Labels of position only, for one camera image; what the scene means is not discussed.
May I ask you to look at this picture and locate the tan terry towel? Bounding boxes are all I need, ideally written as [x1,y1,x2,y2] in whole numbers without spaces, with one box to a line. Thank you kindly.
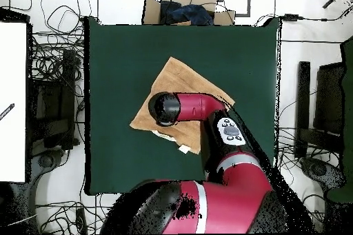
[129,56,236,155]

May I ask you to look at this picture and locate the dark green table cloth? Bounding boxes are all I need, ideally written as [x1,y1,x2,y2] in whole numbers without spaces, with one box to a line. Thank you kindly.
[83,16,281,196]

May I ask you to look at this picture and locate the dark blue garment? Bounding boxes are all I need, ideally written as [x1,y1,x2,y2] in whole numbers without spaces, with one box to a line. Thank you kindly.
[159,0,214,26]

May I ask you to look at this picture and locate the black upright bar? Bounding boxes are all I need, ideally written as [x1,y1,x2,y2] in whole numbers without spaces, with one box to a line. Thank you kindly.
[294,61,311,159]

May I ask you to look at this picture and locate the black marker pen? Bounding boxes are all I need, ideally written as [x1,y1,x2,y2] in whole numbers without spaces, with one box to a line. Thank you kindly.
[0,103,15,121]

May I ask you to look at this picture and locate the green cloth covered table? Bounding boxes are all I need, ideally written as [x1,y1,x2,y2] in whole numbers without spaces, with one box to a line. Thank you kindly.
[326,36,353,203]

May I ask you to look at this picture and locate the white board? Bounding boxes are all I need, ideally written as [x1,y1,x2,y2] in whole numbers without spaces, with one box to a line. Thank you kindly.
[0,21,28,183]

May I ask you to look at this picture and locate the black cable tangle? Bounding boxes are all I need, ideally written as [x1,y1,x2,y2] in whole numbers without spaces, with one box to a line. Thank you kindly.
[0,0,93,87]
[275,91,345,233]
[35,193,117,234]

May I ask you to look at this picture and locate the black furniture frame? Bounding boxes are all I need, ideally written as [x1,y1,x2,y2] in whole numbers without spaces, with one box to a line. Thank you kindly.
[28,49,81,150]

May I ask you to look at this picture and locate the thin black floor frame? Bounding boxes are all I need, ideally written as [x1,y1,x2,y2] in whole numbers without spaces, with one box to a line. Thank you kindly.
[212,0,252,18]

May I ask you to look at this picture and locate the black stand base with cables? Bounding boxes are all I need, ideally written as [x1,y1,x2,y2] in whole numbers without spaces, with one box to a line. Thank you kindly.
[31,146,70,170]
[300,156,347,192]

